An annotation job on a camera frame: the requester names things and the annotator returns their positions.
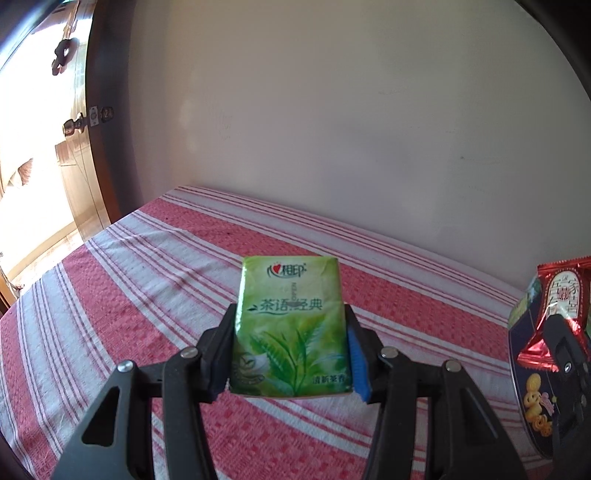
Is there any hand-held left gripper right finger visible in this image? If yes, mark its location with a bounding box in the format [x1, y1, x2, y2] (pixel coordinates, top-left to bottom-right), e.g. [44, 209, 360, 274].
[344, 305, 529, 480]

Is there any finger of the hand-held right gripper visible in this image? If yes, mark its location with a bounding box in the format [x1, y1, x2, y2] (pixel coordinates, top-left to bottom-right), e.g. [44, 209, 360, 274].
[542, 316, 591, 374]

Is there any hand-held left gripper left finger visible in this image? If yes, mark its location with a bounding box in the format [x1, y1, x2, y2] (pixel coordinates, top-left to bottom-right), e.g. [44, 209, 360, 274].
[50, 302, 237, 480]

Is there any red snack packet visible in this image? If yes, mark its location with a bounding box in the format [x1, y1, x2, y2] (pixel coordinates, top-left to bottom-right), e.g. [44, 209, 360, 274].
[517, 256, 591, 377]

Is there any blue round cookie tin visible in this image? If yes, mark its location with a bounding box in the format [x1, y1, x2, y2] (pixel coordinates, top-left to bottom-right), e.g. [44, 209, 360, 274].
[507, 274, 591, 408]

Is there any green leaf-print tissue pack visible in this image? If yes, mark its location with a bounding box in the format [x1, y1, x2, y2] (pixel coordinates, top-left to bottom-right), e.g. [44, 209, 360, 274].
[229, 255, 354, 398]

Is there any red striped tablecloth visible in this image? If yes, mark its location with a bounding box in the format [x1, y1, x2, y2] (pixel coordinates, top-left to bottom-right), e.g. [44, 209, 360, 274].
[0, 185, 555, 480]

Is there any wooden door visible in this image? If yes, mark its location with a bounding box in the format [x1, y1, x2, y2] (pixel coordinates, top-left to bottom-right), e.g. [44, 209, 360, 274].
[0, 0, 114, 315]

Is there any hanging door ornament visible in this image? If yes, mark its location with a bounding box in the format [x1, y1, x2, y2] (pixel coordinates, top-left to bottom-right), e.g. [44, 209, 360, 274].
[50, 38, 77, 75]

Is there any metal door handle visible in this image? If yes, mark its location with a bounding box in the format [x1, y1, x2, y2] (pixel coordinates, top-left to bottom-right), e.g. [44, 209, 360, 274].
[61, 105, 115, 138]

